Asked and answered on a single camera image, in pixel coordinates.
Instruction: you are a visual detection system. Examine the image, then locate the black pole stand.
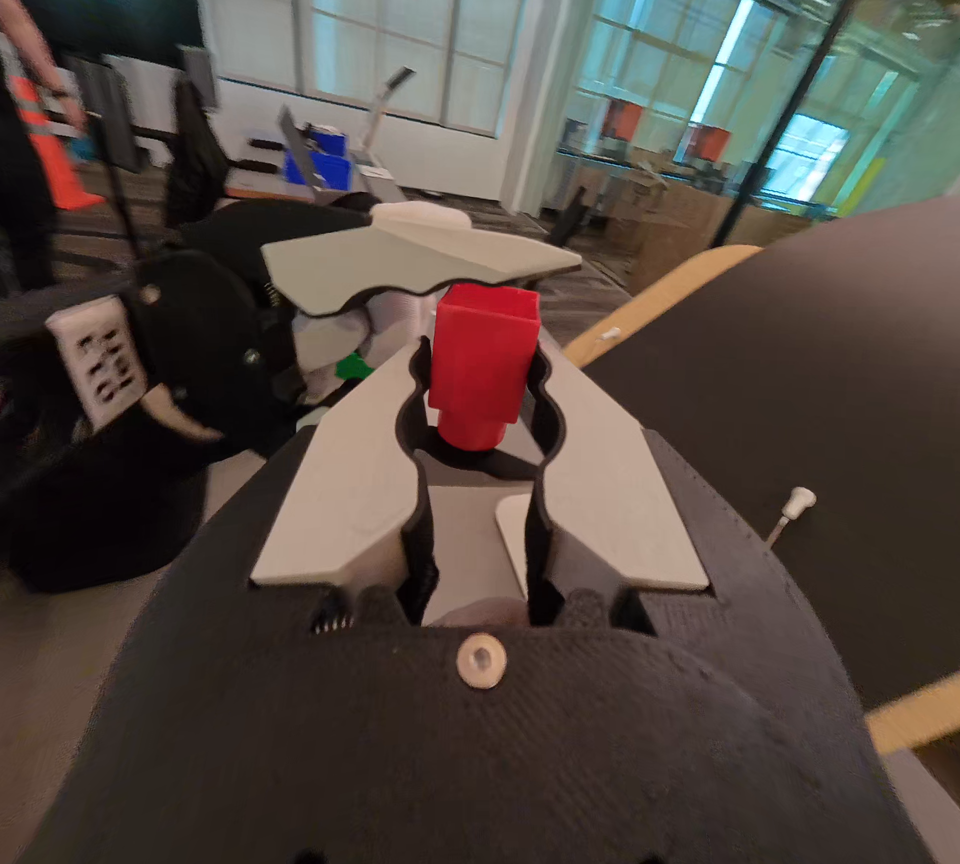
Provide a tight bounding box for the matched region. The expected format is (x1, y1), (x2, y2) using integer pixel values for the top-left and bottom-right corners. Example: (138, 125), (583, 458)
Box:
(708, 0), (912, 250)

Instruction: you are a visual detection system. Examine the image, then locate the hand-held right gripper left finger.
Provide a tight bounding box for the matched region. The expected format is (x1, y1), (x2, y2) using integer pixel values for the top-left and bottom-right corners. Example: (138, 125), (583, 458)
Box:
(249, 337), (441, 625)

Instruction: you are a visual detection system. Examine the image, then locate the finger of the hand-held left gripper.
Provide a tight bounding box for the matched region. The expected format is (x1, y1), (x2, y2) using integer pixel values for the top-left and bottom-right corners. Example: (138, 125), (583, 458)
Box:
(292, 312), (374, 374)
(261, 219), (582, 319)

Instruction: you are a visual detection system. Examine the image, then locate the black draped office chair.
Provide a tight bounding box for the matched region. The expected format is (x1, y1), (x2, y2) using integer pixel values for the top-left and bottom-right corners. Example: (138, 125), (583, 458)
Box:
(163, 76), (230, 229)

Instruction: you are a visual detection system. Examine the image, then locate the person's left hand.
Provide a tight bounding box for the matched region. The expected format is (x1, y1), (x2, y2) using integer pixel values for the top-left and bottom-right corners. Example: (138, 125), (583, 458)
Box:
(298, 200), (474, 430)

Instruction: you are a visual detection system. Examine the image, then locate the dark panel stand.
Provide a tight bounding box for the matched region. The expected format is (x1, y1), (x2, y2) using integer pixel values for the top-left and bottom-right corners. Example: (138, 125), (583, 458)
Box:
(78, 54), (149, 259)

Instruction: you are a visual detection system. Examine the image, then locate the orange traffic cone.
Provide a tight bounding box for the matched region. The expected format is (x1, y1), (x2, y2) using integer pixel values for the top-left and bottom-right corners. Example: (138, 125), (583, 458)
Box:
(15, 76), (106, 213)

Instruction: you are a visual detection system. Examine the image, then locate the blue plastic bin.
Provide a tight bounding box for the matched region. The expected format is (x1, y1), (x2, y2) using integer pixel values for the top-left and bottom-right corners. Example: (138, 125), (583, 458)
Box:
(283, 127), (354, 192)

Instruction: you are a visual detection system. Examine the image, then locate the red toy brick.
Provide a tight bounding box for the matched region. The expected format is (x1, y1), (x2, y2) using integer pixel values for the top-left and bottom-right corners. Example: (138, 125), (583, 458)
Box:
(427, 282), (543, 451)

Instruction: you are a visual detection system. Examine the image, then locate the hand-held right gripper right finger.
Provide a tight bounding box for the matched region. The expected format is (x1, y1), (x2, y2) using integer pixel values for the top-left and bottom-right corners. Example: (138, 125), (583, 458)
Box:
(525, 335), (711, 629)

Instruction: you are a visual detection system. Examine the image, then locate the cardboard box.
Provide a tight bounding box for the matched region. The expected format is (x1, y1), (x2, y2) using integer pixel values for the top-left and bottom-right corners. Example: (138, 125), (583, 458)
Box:
(600, 162), (759, 291)

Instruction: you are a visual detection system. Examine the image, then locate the background wooden edged desk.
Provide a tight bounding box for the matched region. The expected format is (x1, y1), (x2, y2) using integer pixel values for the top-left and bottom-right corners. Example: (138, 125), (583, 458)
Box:
(225, 159), (408, 205)

